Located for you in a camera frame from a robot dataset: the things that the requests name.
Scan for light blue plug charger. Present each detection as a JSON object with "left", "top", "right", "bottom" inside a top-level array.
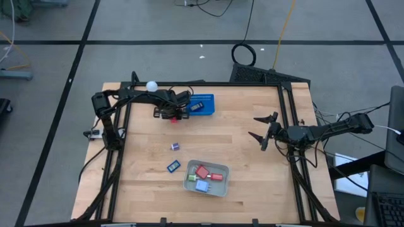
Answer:
[{"left": 194, "top": 179, "right": 210, "bottom": 193}]

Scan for black hanging cable with coil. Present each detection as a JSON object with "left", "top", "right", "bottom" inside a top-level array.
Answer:
[{"left": 232, "top": 0, "right": 258, "bottom": 67}]

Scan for white floor cable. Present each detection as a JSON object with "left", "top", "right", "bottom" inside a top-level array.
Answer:
[{"left": 0, "top": 0, "right": 16, "bottom": 64}]

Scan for blue plastic mesh basket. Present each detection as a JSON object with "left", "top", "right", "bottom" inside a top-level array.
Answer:
[{"left": 186, "top": 93, "right": 216, "bottom": 117}]

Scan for yellow hanging cable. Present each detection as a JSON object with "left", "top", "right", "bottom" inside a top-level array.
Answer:
[{"left": 271, "top": 0, "right": 297, "bottom": 71}]

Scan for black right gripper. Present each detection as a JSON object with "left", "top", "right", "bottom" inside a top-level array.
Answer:
[{"left": 247, "top": 111, "right": 290, "bottom": 152}]

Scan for grey metal stand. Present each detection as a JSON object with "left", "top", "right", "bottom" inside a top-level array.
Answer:
[{"left": 0, "top": 69, "right": 34, "bottom": 81}]

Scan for grey laptop with keyboard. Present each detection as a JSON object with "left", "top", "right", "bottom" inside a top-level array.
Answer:
[{"left": 363, "top": 163, "right": 404, "bottom": 227}]

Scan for green bag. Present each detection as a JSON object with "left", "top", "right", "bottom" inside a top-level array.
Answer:
[{"left": 0, "top": 0, "right": 34, "bottom": 22}]

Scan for black desk leg bar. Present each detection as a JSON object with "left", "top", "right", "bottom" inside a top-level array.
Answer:
[{"left": 328, "top": 150, "right": 386, "bottom": 181}]

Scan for black floor equipment foot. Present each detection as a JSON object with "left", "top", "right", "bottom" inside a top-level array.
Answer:
[{"left": 0, "top": 98, "right": 13, "bottom": 123}]

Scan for yellow cup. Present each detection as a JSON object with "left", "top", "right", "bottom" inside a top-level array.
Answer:
[{"left": 355, "top": 206, "right": 367, "bottom": 223}]

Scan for white paper sheet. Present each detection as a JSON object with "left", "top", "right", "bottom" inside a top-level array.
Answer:
[{"left": 333, "top": 153, "right": 369, "bottom": 198}]

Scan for grey plastic tray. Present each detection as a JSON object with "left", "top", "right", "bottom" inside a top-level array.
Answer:
[{"left": 182, "top": 159, "right": 230, "bottom": 198}]

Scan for white charging cable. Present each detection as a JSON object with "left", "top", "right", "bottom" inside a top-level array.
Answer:
[{"left": 378, "top": 124, "right": 402, "bottom": 136}]

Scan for grey monitor back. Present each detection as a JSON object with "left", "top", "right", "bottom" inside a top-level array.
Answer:
[{"left": 384, "top": 84, "right": 404, "bottom": 176}]

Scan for black mesh panel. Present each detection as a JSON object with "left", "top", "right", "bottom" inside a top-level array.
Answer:
[{"left": 229, "top": 62, "right": 312, "bottom": 88}]

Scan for large red square charger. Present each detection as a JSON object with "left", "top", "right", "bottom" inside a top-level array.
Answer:
[{"left": 194, "top": 165, "right": 210, "bottom": 180}]

